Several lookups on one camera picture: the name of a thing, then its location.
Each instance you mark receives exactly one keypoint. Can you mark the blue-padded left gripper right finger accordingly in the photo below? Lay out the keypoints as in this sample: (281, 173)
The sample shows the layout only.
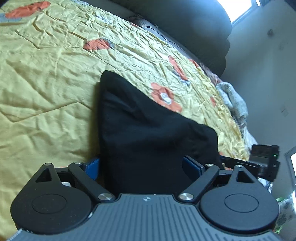
(203, 178)

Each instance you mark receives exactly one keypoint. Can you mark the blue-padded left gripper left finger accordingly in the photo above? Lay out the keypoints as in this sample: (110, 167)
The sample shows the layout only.
(84, 176)

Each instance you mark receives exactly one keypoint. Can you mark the black pants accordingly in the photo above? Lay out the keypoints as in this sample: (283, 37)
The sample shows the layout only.
(142, 143)

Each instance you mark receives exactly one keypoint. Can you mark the crumpled white patterned cloth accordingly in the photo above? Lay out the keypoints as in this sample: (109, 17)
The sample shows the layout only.
(235, 104)

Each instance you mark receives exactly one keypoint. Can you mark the yellow floral bed quilt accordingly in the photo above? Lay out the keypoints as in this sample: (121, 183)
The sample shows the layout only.
(52, 56)

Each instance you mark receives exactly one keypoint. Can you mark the dark padded headboard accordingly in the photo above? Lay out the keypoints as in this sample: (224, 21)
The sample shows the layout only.
(203, 27)

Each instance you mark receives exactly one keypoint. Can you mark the grey pillow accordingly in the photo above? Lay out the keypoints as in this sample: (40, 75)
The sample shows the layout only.
(146, 25)

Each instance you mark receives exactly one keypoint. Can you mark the bright window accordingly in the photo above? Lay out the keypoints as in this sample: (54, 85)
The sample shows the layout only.
(236, 9)

